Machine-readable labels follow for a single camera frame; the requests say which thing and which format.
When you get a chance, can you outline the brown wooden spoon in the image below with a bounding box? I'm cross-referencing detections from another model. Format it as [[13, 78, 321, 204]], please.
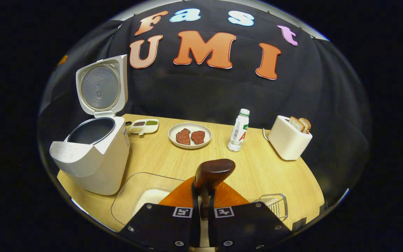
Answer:
[[193, 159, 236, 219]]

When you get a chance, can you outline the white drink bottle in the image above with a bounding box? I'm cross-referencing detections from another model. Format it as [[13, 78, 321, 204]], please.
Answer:
[[227, 108, 250, 152]]

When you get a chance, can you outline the clear plastic rice box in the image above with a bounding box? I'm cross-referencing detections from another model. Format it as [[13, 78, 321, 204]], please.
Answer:
[[111, 172, 186, 226]]

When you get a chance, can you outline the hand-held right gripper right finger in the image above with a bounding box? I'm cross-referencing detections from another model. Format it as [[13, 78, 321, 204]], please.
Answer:
[[208, 181, 293, 252]]

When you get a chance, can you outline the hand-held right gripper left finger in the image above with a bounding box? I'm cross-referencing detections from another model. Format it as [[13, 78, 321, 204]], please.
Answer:
[[119, 177, 202, 252]]

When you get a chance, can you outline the white round plate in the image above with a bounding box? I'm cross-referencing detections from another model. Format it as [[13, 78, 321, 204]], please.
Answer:
[[168, 122, 212, 149]]

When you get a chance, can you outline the brown steak piece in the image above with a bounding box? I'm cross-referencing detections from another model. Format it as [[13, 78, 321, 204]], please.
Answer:
[[191, 131, 206, 145], [176, 128, 191, 146]]

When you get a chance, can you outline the divided white bean dish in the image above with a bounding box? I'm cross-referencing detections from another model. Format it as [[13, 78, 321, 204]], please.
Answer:
[[129, 119, 159, 135]]

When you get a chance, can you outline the white rice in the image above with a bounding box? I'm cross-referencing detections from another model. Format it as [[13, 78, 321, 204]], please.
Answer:
[[133, 189, 171, 216]]

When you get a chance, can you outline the black backdrop cloth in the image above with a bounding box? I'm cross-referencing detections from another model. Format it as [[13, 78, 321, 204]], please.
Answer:
[[39, 0, 372, 207]]

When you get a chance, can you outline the white toaster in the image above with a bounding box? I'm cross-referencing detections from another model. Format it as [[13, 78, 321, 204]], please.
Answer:
[[268, 115, 313, 161]]

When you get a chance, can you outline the white rice cooker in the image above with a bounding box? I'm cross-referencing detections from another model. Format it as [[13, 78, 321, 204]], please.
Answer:
[[49, 55, 131, 196]]

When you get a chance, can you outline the metal chopstick holder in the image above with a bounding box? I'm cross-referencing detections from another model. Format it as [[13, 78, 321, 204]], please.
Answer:
[[254, 194, 288, 222]]

